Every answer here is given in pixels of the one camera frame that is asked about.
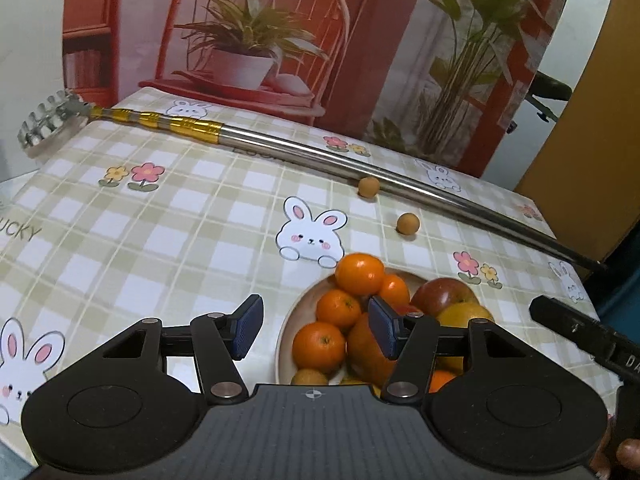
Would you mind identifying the teal cloth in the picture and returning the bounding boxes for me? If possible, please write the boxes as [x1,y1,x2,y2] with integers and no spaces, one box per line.
[597,240,640,321]

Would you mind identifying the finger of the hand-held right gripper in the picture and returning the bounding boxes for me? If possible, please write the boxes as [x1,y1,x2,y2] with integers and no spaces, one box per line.
[529,295,626,361]

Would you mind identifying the brownish yellow round fruit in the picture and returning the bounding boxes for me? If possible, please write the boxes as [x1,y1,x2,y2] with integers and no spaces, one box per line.
[291,367,331,387]

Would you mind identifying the person's right hand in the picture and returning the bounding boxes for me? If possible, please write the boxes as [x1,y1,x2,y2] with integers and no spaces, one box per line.
[592,417,640,480]

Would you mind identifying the beige round plate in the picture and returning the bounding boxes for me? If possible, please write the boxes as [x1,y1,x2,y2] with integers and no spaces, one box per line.
[276,270,496,386]

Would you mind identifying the large orange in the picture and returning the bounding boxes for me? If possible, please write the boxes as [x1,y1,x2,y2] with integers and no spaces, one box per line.
[346,312,398,386]

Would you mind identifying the telescopic metal fruit picker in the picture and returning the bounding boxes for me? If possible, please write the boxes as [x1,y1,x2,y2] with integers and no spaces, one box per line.
[17,89,608,272]

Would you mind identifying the wooden board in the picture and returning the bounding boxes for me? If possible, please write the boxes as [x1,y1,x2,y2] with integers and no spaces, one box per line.
[515,0,640,261]

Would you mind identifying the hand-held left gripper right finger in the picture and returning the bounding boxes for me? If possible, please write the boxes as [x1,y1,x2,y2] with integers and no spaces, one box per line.
[368,296,556,405]

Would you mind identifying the printed room scene backdrop cloth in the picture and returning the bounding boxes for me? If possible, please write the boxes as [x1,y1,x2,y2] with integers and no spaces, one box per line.
[61,0,581,178]

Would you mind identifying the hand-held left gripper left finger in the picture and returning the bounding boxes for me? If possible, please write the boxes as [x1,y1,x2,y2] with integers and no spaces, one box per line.
[85,294,265,406]

